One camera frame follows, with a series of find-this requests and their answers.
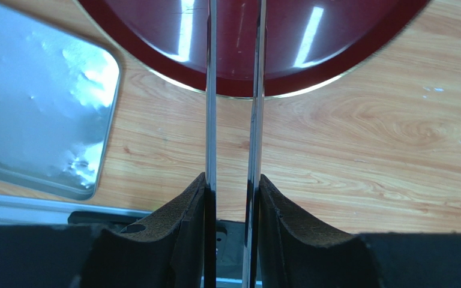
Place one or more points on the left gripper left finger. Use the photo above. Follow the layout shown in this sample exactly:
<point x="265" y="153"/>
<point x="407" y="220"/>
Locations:
<point x="164" y="249"/>

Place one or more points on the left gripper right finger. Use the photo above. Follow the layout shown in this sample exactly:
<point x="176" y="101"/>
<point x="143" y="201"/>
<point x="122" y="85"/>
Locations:
<point x="296" y="249"/>

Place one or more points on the red round tray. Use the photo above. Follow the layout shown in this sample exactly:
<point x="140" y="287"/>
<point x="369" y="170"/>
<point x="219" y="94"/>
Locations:
<point x="308" y="43"/>

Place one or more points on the silver tin lid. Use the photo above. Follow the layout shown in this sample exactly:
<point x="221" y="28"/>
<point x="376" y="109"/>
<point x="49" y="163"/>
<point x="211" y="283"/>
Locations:
<point x="58" y="93"/>

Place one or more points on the aluminium frame rail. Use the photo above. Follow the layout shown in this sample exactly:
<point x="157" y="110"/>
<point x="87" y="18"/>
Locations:
<point x="16" y="210"/>

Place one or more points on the metal serving tongs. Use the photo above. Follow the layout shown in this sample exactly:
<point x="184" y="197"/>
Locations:
<point x="251" y="233"/>

